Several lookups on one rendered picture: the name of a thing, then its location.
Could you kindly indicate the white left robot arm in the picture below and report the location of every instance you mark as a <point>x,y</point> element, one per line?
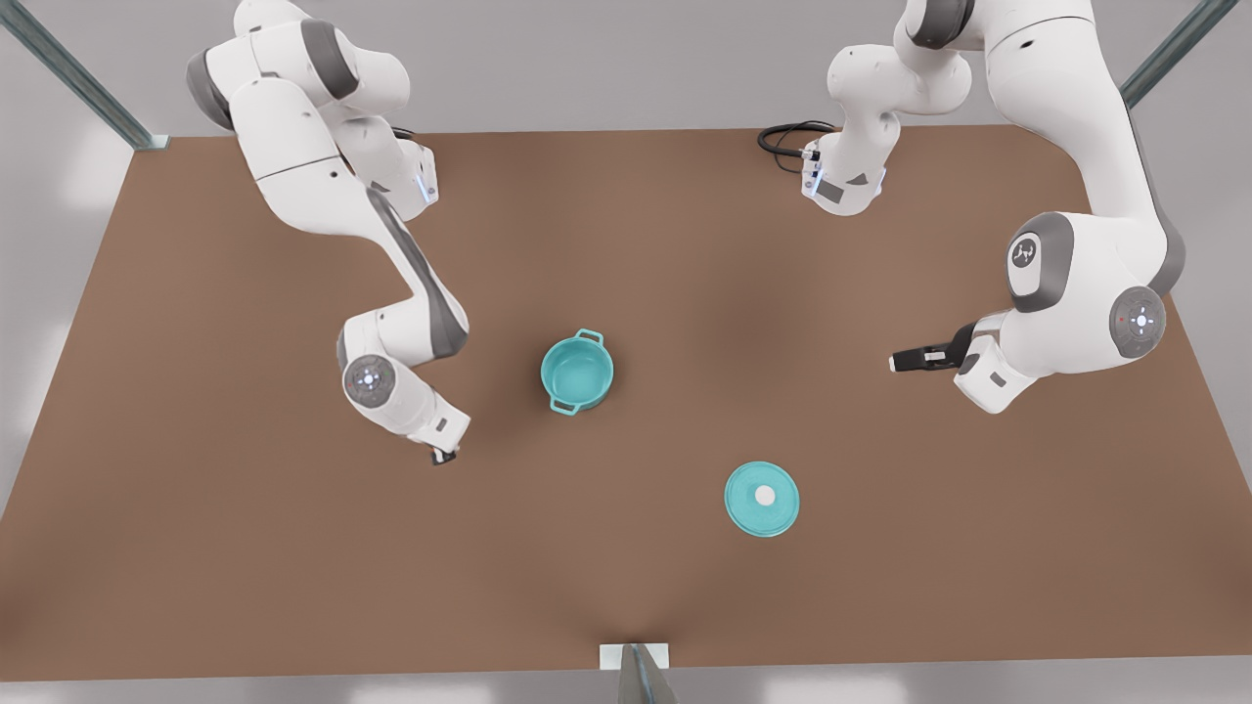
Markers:
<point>1076,284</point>

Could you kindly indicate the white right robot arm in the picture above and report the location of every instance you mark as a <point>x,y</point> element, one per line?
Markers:
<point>293,147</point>

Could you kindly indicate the teal pot lid white knob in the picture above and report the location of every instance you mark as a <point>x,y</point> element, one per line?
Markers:
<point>762,500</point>

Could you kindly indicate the silver frame post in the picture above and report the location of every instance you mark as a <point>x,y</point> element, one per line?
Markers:
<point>78,83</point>
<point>1174,49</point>
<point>641,673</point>

